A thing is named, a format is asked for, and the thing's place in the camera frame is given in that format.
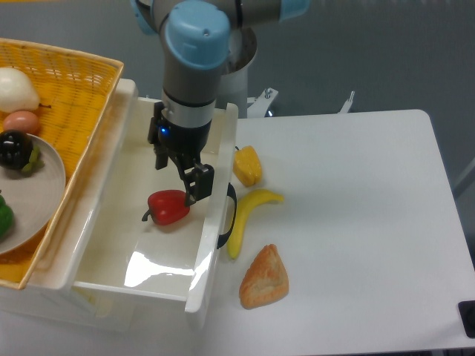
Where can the grey plate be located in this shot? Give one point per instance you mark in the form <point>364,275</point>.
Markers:
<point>34,199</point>

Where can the triangular puff pastry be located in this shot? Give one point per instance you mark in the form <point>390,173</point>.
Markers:
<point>266,280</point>

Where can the yellow banana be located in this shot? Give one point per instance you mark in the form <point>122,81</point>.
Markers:
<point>245,206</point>

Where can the red bell pepper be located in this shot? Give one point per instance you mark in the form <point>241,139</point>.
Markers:
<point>166,207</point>

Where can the black drawer handle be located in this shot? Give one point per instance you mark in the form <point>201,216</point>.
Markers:
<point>230,216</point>

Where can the brown egg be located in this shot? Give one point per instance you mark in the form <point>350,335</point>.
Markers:
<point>24,121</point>

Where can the open upper white drawer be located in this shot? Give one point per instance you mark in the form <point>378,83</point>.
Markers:
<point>128,257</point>

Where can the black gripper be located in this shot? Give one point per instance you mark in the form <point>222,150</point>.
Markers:
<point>182,145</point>

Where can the black corner device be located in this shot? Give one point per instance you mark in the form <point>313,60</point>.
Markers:
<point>467,314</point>

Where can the yellow wicker basket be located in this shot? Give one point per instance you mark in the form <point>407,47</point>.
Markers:
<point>75,89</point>

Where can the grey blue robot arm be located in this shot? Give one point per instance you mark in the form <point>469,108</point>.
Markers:
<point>196,40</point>

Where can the yellow bell pepper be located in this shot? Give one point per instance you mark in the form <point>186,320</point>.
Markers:
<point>247,166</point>

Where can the green bell pepper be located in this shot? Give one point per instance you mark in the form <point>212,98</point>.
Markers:
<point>6,217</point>

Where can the white pear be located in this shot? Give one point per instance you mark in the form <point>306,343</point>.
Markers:
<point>18,92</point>

